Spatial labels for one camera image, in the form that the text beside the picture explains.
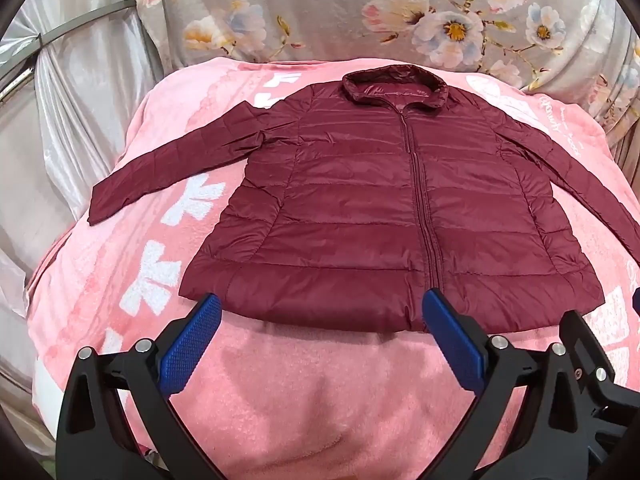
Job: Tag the grey metal bar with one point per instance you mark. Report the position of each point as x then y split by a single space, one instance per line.
85 22

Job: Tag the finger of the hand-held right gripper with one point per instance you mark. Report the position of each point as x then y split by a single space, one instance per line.
636 300
592 355

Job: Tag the silver satin curtain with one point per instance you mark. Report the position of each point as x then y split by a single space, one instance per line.
75 110

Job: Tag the maroon quilted puffer jacket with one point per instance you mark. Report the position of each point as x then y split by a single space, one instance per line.
350 200

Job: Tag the grey floral bed sheet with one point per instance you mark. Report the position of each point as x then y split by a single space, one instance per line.
325 20

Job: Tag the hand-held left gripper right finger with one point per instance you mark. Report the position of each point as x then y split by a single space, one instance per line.
452 340

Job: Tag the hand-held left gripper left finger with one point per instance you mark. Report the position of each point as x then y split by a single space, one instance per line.
192 340

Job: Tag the pink printed blanket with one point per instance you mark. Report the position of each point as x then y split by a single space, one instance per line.
300 400

